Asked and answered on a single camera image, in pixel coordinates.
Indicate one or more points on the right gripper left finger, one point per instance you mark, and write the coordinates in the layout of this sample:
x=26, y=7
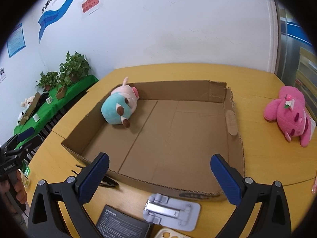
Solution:
x=46, y=219

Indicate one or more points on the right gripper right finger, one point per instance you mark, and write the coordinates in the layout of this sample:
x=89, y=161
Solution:
x=273, y=219

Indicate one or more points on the black product box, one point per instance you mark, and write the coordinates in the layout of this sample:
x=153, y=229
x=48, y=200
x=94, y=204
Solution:
x=115, y=224

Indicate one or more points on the black sunglasses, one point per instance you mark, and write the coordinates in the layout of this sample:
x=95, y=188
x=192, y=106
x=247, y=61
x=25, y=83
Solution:
x=104, y=180

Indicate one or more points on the person left hand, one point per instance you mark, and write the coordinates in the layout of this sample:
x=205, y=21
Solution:
x=13, y=194

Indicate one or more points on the white plush on side table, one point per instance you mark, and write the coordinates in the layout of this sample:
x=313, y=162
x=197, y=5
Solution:
x=27, y=102

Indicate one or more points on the green cloth covered side table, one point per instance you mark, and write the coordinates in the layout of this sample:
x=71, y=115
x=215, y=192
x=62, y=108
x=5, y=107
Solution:
x=47, y=111

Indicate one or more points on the small cardboard box on side table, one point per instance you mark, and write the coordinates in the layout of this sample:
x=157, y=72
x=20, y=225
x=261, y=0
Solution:
x=61, y=92

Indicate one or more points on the small potted green plant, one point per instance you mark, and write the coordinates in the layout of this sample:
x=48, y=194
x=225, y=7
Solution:
x=47, y=81

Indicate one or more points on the large potted green plant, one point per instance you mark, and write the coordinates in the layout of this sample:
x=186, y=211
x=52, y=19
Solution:
x=73, y=69

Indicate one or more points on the cream paint palette tray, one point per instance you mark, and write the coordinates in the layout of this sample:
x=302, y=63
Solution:
x=169, y=233

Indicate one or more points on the pink plush toy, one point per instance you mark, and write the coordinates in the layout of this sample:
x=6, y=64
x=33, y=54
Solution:
x=289, y=111

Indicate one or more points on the grey folding phone stand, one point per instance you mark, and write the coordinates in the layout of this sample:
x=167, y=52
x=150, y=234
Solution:
x=171, y=213

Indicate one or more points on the pig plush teal overalls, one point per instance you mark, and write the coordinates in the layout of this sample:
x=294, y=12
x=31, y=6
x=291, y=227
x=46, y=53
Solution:
x=121, y=104

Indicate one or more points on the cardboard box tray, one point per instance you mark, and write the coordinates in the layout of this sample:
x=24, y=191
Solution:
x=175, y=130

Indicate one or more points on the blue framed wall poster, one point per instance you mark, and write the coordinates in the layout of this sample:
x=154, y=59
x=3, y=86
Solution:
x=16, y=41

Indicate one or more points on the red wall notice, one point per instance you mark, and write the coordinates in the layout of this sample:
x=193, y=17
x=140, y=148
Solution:
x=89, y=5

